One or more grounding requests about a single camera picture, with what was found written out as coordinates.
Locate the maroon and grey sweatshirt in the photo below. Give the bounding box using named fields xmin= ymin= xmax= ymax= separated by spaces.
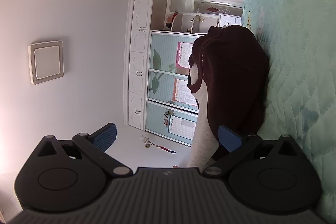
xmin=187 ymin=25 xmax=269 ymax=169

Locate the mint quilted bee bedspread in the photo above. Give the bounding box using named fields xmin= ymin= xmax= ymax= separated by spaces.
xmin=243 ymin=0 xmax=335 ymax=223

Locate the orange framed poster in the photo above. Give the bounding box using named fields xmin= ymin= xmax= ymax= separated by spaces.
xmin=172 ymin=79 xmax=197 ymax=106

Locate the pink framed poster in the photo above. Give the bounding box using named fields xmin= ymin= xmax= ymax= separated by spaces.
xmin=175 ymin=42 xmax=193 ymax=68

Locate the white wardrobe with sliding doors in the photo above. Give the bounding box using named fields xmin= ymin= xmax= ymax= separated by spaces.
xmin=123 ymin=0 xmax=244 ymax=145

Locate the square ceiling lamp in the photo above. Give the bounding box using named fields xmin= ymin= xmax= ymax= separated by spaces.
xmin=28 ymin=40 xmax=64 ymax=85

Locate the blue framed poster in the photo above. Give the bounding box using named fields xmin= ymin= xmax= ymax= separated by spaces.
xmin=168 ymin=115 xmax=197 ymax=140

